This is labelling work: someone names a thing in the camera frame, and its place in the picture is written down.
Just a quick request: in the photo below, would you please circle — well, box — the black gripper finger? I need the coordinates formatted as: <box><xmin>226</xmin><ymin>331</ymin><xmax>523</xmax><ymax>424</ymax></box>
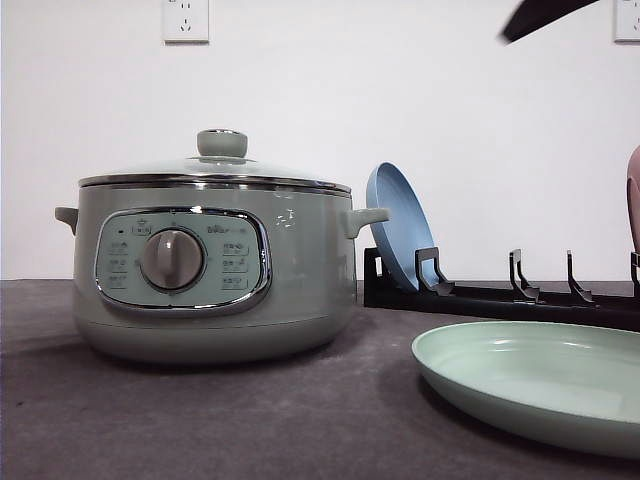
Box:
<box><xmin>497</xmin><ymin>0</ymin><xmax>600</xmax><ymax>44</ymax></box>

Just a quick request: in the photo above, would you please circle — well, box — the glass steamer lid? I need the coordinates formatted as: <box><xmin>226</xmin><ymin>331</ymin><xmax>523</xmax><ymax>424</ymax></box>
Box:
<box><xmin>79</xmin><ymin>128</ymin><xmax>351</xmax><ymax>195</ymax></box>

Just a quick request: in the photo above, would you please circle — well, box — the green plate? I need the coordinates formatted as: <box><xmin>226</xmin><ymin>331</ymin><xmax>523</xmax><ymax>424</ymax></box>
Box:
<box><xmin>412</xmin><ymin>321</ymin><xmax>640</xmax><ymax>459</ymax></box>

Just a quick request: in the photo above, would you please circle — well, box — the pink plate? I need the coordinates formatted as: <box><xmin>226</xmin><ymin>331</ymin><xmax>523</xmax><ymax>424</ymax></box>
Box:
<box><xmin>626</xmin><ymin>145</ymin><xmax>640</xmax><ymax>252</ymax></box>

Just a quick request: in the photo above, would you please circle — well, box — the blue plate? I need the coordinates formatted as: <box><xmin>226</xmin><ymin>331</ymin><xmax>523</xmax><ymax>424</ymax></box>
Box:
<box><xmin>366</xmin><ymin>161</ymin><xmax>439</xmax><ymax>289</ymax></box>

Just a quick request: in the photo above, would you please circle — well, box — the black plate rack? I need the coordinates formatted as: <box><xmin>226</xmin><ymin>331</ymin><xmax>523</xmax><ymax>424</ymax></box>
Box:
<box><xmin>363</xmin><ymin>247</ymin><xmax>640</xmax><ymax>331</ymax></box>

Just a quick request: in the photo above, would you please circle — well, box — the green electric steamer pot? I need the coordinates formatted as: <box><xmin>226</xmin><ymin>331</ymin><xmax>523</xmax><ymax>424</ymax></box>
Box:
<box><xmin>54</xmin><ymin>186</ymin><xmax>390</xmax><ymax>365</ymax></box>

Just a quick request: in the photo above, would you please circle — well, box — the white wall socket right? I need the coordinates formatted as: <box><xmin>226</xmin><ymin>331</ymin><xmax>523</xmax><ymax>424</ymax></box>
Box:
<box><xmin>614</xmin><ymin>0</ymin><xmax>640</xmax><ymax>45</ymax></box>

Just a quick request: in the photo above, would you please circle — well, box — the white wall socket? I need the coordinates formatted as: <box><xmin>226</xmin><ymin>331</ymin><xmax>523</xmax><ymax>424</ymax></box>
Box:
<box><xmin>163</xmin><ymin>0</ymin><xmax>210</xmax><ymax>44</ymax></box>
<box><xmin>614</xmin><ymin>0</ymin><xmax>640</xmax><ymax>45</ymax></box>

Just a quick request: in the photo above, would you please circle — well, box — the white wall socket left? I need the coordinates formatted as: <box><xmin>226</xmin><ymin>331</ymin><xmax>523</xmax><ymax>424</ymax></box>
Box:
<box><xmin>163</xmin><ymin>0</ymin><xmax>210</xmax><ymax>44</ymax></box>

